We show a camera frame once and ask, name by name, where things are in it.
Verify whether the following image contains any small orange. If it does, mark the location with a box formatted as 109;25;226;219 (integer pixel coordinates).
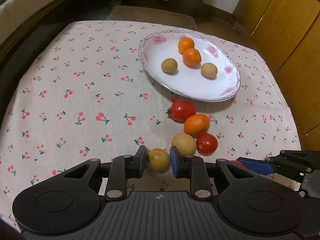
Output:
182;48;202;67
178;37;195;54
184;114;210;137

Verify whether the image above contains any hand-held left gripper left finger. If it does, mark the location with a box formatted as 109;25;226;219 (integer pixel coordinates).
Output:
64;145;147;201

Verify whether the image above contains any dark wooden bed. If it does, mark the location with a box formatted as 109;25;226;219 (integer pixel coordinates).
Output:
0;0;125;65

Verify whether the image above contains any dark wooden stool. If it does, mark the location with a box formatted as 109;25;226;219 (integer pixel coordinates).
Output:
106;5;198;29

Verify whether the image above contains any brown longan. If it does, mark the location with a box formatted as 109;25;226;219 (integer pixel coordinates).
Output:
201;63;218;79
161;58;178;74
146;148;172;173
171;133;197;156

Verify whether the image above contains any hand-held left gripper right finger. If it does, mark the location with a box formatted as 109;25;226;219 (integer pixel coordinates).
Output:
171;146;253;200

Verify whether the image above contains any cherry print tablecloth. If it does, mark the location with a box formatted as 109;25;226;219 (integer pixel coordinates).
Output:
0;20;302;230

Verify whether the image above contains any white floral-rim plate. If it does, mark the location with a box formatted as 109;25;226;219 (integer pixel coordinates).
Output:
138;30;242;102

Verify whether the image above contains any beige mattress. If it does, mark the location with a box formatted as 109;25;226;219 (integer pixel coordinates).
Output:
0;0;67;45

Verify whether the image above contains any light wooden wardrobe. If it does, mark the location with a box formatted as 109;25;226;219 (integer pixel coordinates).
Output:
232;0;320;150

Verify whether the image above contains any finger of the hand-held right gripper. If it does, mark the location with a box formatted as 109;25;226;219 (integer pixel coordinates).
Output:
236;150;320;182

